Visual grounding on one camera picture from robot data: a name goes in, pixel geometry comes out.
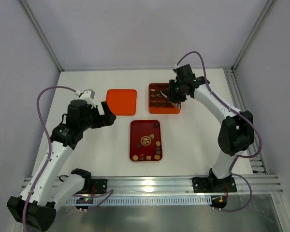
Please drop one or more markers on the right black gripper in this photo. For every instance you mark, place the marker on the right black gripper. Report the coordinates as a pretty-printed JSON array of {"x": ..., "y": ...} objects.
[{"x": 173, "y": 92}]

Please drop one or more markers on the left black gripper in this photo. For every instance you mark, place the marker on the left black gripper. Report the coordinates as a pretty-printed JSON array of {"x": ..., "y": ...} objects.
[{"x": 101, "y": 117}]

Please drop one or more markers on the orange box lid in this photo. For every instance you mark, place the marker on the orange box lid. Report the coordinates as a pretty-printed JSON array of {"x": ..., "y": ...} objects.
[{"x": 122, "y": 102}]

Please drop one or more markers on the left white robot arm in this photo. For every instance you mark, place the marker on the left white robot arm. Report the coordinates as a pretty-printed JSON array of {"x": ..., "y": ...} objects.
[{"x": 38, "y": 203}]

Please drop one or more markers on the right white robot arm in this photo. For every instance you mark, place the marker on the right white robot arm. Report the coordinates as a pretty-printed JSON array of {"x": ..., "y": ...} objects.
[{"x": 236, "y": 133}]

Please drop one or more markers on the orange chocolate box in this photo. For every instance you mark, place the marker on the orange chocolate box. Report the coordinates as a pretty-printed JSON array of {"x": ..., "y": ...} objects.
[{"x": 157, "y": 104}]

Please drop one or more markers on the beige round chocolate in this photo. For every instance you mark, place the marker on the beige round chocolate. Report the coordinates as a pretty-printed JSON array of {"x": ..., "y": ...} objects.
[{"x": 134, "y": 158}]

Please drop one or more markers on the red lacquer tray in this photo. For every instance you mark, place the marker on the red lacquer tray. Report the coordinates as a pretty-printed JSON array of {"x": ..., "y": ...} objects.
[{"x": 140, "y": 142}]

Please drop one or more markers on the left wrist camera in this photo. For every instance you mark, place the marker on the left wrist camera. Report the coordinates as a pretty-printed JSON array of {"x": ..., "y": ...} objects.
[{"x": 87, "y": 95}]

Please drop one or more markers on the aluminium mounting rail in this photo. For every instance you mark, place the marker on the aluminium mounting rail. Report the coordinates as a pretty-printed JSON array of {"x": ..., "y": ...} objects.
[{"x": 180, "y": 185}]

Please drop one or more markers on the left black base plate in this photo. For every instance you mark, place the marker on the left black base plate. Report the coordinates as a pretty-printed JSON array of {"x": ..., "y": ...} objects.
[{"x": 97, "y": 186}]

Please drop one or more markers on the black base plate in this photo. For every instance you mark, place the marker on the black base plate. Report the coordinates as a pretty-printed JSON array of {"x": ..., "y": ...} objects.
[
  {"x": 211, "y": 184},
  {"x": 97, "y": 186}
]

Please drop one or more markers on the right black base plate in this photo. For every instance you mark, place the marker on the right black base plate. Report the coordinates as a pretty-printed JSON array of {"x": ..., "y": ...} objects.
[{"x": 211, "y": 184}]

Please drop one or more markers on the slotted cable duct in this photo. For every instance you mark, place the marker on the slotted cable duct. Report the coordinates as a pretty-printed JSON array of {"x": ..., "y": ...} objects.
[{"x": 147, "y": 200}]

